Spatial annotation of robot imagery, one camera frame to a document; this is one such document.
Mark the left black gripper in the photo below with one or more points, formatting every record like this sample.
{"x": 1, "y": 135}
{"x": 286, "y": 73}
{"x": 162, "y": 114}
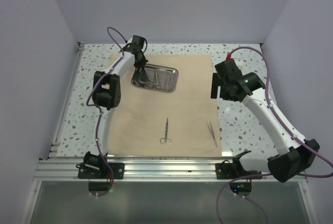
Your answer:
{"x": 137, "y": 65}

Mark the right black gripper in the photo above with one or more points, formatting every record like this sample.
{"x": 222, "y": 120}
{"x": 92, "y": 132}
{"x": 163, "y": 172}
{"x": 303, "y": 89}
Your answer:
{"x": 216, "y": 83}

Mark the steel pointed tweezers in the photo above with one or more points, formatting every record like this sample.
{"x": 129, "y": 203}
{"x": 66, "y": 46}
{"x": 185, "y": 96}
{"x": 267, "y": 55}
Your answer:
{"x": 143, "y": 78}

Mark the steel ring-handled forceps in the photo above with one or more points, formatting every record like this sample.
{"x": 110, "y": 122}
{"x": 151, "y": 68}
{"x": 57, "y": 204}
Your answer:
{"x": 156, "y": 83}

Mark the steel instrument tray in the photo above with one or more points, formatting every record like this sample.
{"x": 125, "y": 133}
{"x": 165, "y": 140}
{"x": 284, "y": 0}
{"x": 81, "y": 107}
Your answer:
{"x": 167, "y": 75}

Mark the steel scalpel handle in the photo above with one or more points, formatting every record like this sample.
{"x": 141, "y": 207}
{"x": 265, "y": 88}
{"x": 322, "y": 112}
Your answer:
{"x": 210, "y": 127}

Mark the steel ring-handled scissors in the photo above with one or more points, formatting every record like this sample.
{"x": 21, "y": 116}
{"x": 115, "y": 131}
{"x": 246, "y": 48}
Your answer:
{"x": 165, "y": 139}

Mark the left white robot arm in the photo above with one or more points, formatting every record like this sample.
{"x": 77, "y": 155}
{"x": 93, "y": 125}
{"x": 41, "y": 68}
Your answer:
{"x": 106, "y": 96}

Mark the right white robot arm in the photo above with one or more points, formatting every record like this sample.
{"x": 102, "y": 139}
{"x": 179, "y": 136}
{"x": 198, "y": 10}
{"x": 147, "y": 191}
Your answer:
{"x": 294, "y": 156}

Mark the aluminium mounting rail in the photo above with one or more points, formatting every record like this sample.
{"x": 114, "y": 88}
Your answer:
{"x": 136, "y": 169}

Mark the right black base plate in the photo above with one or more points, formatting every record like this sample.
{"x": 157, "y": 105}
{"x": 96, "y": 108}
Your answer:
{"x": 231, "y": 170}

